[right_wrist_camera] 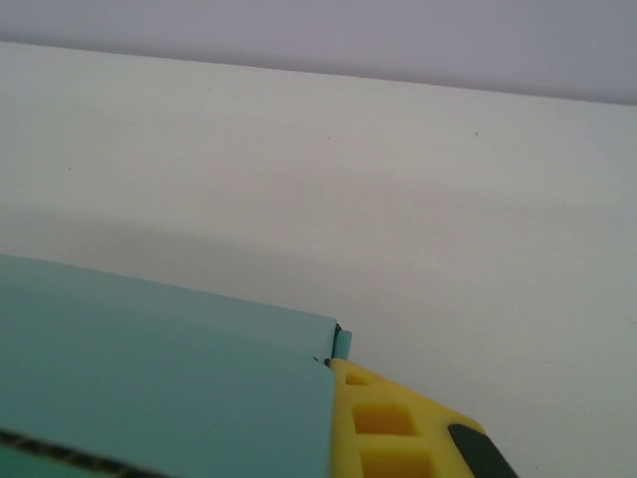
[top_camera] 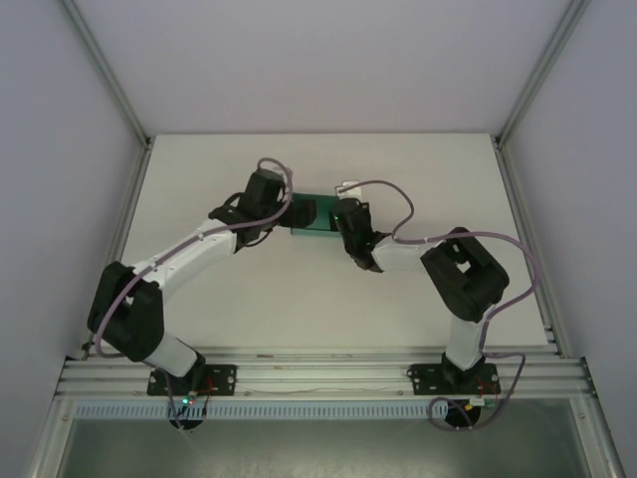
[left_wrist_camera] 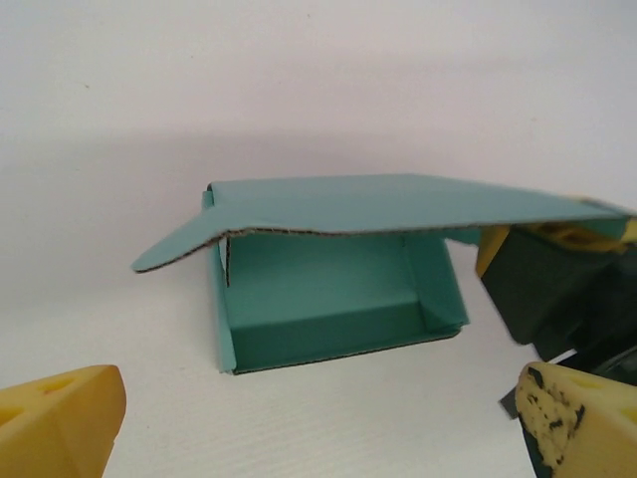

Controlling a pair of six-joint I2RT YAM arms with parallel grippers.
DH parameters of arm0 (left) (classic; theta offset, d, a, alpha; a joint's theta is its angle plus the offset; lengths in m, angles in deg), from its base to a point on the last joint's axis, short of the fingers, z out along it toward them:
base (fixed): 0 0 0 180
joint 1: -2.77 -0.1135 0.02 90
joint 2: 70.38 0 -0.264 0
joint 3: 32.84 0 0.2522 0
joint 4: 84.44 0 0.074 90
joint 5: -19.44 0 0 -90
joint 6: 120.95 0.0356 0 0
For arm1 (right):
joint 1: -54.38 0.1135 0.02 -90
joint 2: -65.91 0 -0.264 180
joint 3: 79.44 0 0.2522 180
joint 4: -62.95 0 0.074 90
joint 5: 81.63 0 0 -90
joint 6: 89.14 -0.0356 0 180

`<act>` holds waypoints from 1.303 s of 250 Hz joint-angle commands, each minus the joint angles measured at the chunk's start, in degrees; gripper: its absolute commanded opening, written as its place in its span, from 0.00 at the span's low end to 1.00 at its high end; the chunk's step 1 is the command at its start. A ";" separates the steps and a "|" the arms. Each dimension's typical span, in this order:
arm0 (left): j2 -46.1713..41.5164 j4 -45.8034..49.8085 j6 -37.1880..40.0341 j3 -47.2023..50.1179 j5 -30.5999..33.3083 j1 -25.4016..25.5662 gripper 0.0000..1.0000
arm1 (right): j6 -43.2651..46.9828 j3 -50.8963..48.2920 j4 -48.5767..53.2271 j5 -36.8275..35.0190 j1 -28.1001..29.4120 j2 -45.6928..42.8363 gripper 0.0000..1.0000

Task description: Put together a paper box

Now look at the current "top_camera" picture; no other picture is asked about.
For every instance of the teal paper box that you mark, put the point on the teal paper box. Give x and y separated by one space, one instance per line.
322 214

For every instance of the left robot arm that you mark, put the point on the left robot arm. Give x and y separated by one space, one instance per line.
129 318

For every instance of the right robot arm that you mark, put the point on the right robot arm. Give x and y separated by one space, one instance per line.
468 279

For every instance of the small circuit board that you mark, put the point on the small circuit board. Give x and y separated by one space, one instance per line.
478 401
189 399

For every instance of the metal sheet panel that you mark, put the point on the metal sheet panel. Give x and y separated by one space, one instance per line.
323 448

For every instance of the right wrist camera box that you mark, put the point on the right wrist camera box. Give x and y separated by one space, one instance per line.
348 188

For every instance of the left aluminium side rail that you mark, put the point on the left aluminium side rail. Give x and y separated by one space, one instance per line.
127 214

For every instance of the aluminium side rail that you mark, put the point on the aluminium side rail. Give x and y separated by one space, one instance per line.
515 199
127 214

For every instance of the aluminium mounting rail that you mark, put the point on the aluminium mounting rail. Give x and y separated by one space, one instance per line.
323 368

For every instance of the right aluminium side rail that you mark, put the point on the right aluminium side rail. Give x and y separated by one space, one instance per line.
515 199

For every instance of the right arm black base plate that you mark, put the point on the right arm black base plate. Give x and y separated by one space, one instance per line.
423 378

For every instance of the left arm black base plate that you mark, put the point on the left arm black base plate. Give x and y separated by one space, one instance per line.
224 378

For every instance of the left aluminium frame post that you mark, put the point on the left aluminium frame post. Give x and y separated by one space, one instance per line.
110 74

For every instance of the aluminium frame post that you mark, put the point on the aluminium frame post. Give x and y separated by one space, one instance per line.
540 74
110 74

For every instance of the right aluminium frame post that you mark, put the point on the right aluminium frame post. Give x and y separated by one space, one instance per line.
540 74

